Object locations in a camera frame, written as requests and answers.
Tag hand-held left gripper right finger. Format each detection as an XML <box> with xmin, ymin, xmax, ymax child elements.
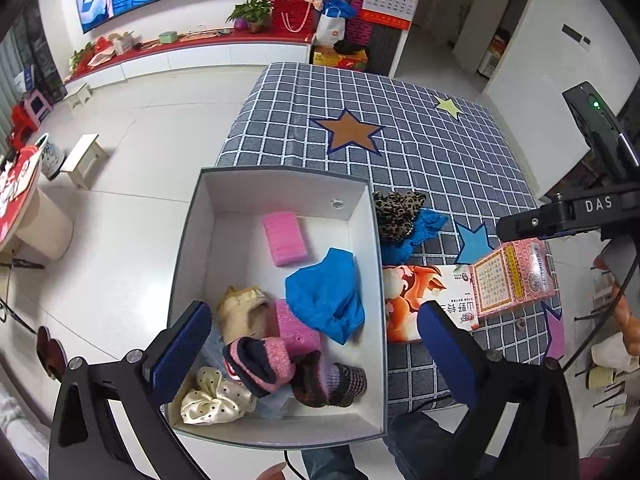
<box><xmin>417</xmin><ymin>301</ymin><xmax>596</xmax><ymax>480</ymax></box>

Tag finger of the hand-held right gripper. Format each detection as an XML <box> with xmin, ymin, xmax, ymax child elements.
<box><xmin>496</xmin><ymin>201</ymin><xmax>569</xmax><ymax>242</ymax></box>

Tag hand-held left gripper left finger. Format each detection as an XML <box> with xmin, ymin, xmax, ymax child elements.
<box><xmin>47</xmin><ymin>301</ymin><xmax>213</xmax><ymax>480</ymax></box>

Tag cream satin scrunchie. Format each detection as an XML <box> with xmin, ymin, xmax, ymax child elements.
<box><xmin>180</xmin><ymin>366</ymin><xmax>257</xmax><ymax>426</ymax></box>

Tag beige knitted sock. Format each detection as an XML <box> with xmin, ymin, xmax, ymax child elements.
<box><xmin>216</xmin><ymin>285</ymin><xmax>273</xmax><ymax>346</ymax></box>

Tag pink navy knitted sock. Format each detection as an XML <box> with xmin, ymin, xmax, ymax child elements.
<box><xmin>222</xmin><ymin>336</ymin><xmax>297</xmax><ymax>397</ymax></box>

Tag pink sponge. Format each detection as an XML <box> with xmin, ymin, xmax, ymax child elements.
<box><xmin>262</xmin><ymin>211</ymin><xmax>308</xmax><ymax>267</ymax></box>
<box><xmin>274</xmin><ymin>299</ymin><xmax>322</xmax><ymax>358</ymax></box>

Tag purple brown knitted sock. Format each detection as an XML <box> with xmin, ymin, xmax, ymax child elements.
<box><xmin>291</xmin><ymin>350</ymin><xmax>368</xmax><ymax>408</ymax></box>

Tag blue cloth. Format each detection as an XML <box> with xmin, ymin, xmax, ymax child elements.
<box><xmin>285</xmin><ymin>247</ymin><xmax>366</xmax><ymax>345</ymax></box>

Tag white storage box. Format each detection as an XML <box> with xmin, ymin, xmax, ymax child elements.
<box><xmin>160</xmin><ymin>166</ymin><xmax>390</xmax><ymax>451</ymax></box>

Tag person's right hand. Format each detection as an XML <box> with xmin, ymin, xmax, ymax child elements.
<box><xmin>594</xmin><ymin>254</ymin><xmax>640</xmax><ymax>356</ymax></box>

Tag pink printed box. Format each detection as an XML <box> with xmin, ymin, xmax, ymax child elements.
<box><xmin>470</xmin><ymin>240</ymin><xmax>557</xmax><ymax>318</ymax></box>

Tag fox print box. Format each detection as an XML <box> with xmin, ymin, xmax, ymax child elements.
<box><xmin>382</xmin><ymin>264</ymin><xmax>481</xmax><ymax>345</ymax></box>

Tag person's blue jeans legs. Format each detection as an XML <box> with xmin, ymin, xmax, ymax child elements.
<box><xmin>300</xmin><ymin>407</ymin><xmax>481</xmax><ymax>480</ymax></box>

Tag blue scrunchie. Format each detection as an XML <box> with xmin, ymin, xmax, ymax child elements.
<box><xmin>382</xmin><ymin>208</ymin><xmax>450</xmax><ymax>265</ymax></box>

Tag dark red slipper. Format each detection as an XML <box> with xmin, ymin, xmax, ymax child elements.
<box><xmin>36</xmin><ymin>326</ymin><xmax>53</xmax><ymax>363</ymax></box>
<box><xmin>49</xmin><ymin>339</ymin><xmax>68</xmax><ymax>381</ymax></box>

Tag leopard print scrunchie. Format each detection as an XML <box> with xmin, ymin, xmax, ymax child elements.
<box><xmin>372</xmin><ymin>191</ymin><xmax>427</xmax><ymax>243</ymax></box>

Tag white paper cup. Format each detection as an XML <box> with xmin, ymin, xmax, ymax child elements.
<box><xmin>592</xmin><ymin>335</ymin><xmax>640</xmax><ymax>368</ymax></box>
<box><xmin>587</xmin><ymin>367</ymin><xmax>618</xmax><ymax>391</ymax></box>

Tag grey checkered star blanket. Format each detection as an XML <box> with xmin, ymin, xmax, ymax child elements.
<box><xmin>215</xmin><ymin>62</ymin><xmax>566</xmax><ymax>413</ymax></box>

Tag white stool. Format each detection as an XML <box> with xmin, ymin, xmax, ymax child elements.
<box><xmin>59</xmin><ymin>134</ymin><xmax>103</xmax><ymax>191</ymax></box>
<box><xmin>66</xmin><ymin>82</ymin><xmax>93</xmax><ymax>110</ymax></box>

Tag round table with red cloth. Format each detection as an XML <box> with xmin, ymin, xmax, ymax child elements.
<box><xmin>0</xmin><ymin>145</ymin><xmax>75</xmax><ymax>261</ymax></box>

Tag white blue porcelain jar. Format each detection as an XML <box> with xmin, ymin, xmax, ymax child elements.
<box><xmin>32</xmin><ymin>132</ymin><xmax>63</xmax><ymax>181</ymax></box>

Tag yellow carton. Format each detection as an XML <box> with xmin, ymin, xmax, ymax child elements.
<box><xmin>312</xmin><ymin>45</ymin><xmax>370</xmax><ymax>72</ymax></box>

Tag red plastic stool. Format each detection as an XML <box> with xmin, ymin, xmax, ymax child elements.
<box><xmin>7</xmin><ymin>107</ymin><xmax>32</xmax><ymax>148</ymax></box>

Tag white paper bag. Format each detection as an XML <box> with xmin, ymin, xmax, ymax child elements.
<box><xmin>316</xmin><ymin>10</ymin><xmax>347</xmax><ymax>47</ymax></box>

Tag purple plastic stool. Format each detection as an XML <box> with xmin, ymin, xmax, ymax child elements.
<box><xmin>24</xmin><ymin>91</ymin><xmax>50</xmax><ymax>121</ymax></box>

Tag blue bag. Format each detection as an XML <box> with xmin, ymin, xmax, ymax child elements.
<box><xmin>322</xmin><ymin>0</ymin><xmax>358</xmax><ymax>20</ymax></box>

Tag red topped white cabinet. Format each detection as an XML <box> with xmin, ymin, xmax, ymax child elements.
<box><xmin>64</xmin><ymin>27</ymin><xmax>317</xmax><ymax>86</ymax></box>

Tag red gift box with flowers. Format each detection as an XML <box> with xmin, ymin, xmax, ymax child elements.
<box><xmin>260</xmin><ymin>0</ymin><xmax>323</xmax><ymax>36</ymax></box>

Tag green potted plant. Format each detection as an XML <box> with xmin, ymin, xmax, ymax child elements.
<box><xmin>227</xmin><ymin>0</ymin><xmax>273</xmax><ymax>35</ymax></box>

